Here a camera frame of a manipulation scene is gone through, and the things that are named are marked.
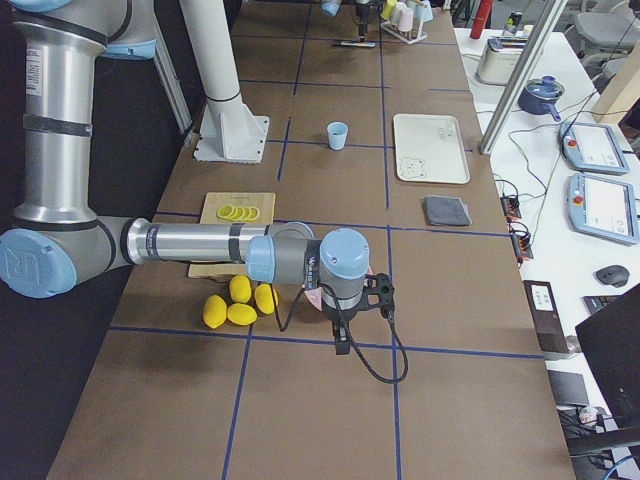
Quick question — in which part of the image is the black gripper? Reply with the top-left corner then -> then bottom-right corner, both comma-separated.
353,0 -> 372,42
321,273 -> 395,355

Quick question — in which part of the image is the steel muddler rod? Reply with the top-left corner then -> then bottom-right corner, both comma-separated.
334,40 -> 376,49

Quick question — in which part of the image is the yellow upturned cup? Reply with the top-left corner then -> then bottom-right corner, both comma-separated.
380,0 -> 397,21

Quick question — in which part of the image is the pink upturned cup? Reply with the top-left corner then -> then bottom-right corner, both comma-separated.
390,3 -> 414,35

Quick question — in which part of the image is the light blue paper cup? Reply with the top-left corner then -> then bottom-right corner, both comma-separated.
326,121 -> 349,151

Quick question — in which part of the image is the pink bowl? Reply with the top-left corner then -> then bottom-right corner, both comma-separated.
304,287 -> 322,311

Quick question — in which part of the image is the grey folded cloth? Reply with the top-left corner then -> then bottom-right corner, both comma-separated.
423,195 -> 472,227

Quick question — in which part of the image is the whole yellow lemon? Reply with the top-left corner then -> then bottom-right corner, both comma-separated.
254,283 -> 279,315
229,275 -> 253,304
202,295 -> 228,329
227,303 -> 258,326

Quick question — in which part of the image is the red bottle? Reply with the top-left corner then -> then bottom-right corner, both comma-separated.
469,0 -> 493,40

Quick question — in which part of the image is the cream toaster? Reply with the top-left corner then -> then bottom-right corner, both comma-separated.
476,36 -> 527,86

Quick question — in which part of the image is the white bear tray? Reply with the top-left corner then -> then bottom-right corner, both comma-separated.
393,114 -> 470,185

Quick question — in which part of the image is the lemon slice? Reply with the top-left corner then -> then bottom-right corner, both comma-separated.
216,204 -> 239,220
244,207 -> 261,221
233,206 -> 251,221

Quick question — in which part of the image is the wooden cutting board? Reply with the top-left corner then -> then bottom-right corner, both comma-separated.
188,192 -> 276,282

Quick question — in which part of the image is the blue saucepan with lid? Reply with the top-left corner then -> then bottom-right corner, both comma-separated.
518,75 -> 565,122

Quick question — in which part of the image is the black keyboard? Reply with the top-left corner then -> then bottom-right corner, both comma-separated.
582,295 -> 618,314

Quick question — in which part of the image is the black computer mouse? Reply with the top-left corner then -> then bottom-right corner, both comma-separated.
594,265 -> 630,288

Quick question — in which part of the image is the teach pendant tablet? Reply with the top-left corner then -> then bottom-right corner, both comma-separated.
559,121 -> 630,175
567,173 -> 639,245

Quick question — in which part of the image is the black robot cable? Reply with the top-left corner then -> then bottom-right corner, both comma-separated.
277,282 -> 409,385

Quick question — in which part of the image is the aluminium frame post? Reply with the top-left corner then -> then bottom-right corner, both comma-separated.
478,0 -> 567,155

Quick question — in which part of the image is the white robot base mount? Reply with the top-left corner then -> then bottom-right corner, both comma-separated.
180,0 -> 270,164

